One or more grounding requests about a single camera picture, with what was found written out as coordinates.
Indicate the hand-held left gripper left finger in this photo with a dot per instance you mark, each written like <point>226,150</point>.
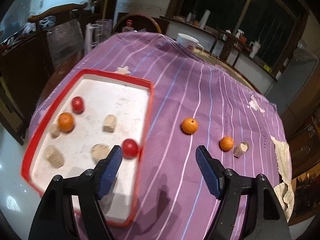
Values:
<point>111,170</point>

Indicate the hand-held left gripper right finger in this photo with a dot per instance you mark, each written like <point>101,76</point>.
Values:
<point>208,172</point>

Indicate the large red tomato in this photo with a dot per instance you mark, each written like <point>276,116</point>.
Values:
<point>130,148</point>

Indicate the small orange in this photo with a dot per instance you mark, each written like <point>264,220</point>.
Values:
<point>226,143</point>
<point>66,122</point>

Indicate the large orange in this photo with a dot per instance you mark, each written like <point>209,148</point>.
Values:
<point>189,125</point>

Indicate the large beige fibrous chunk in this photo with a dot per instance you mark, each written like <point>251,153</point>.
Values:
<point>53,156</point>

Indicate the red rimmed white tray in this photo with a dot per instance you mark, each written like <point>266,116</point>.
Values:
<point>120,110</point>

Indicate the small beige fibrous chunk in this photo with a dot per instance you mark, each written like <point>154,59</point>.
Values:
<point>54,130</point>

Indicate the small red tomato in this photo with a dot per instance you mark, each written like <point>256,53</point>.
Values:
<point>77,103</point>

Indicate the cream fluffy towel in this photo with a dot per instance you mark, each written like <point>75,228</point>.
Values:
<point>283,155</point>

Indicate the purple striped cloth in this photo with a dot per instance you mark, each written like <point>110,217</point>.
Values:
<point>187,92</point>

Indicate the wooden cabinet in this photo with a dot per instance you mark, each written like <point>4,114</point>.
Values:
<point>305,142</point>

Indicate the yellow box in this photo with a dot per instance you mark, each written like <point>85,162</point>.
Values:
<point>266,67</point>

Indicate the grey refrigerator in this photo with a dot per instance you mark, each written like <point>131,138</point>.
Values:
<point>295,80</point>

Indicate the dark wooden chair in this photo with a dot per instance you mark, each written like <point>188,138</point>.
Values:
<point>231,45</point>

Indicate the white cartoon mug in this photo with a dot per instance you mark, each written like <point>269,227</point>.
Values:
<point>187,40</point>

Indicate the clear plastic pitcher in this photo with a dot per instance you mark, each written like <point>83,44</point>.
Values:
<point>101,31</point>

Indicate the dark wooden armchair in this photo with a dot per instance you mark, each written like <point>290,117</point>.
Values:
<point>62,37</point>

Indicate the white spray bottle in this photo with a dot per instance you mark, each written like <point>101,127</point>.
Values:
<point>240,33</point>

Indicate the red capped bottle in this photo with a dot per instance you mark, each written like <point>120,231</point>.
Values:
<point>128,25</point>

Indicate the wooden hoop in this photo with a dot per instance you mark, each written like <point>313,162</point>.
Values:
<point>155,23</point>

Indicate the stack of white cups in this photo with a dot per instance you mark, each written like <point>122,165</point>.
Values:
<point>205,18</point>

